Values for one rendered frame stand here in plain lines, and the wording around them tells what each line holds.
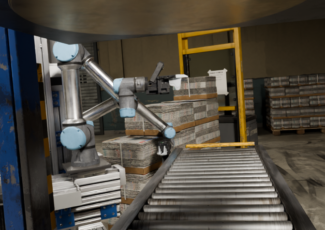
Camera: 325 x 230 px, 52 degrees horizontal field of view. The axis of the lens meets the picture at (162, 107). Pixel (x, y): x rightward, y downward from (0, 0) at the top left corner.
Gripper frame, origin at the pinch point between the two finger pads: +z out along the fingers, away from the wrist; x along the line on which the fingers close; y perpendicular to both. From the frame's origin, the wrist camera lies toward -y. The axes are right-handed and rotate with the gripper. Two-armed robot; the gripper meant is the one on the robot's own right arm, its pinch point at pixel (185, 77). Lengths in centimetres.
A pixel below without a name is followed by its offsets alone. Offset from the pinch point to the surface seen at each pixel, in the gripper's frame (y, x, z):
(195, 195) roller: 50, 38, -1
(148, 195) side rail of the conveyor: 49, 37, -18
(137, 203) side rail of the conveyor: 50, 44, -21
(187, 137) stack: 31, -134, 3
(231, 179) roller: 47, 20, 15
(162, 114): 11, -93, -16
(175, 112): 9, -112, -6
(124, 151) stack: 37, -80, -45
